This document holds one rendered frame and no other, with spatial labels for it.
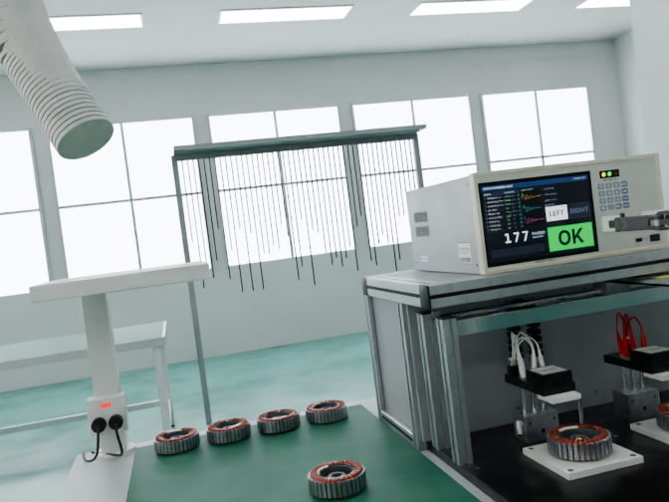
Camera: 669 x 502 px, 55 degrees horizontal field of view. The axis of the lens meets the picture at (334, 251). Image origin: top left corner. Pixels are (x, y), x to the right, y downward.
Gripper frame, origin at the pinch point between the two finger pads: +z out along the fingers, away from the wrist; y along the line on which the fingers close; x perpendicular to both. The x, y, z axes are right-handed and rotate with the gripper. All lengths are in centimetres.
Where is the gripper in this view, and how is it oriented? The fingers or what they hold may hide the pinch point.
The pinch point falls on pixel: (630, 220)
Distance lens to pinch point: 139.0
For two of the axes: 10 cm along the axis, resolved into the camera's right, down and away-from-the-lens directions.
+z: -2.5, -0.1, 9.7
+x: -1.2, -9.9, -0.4
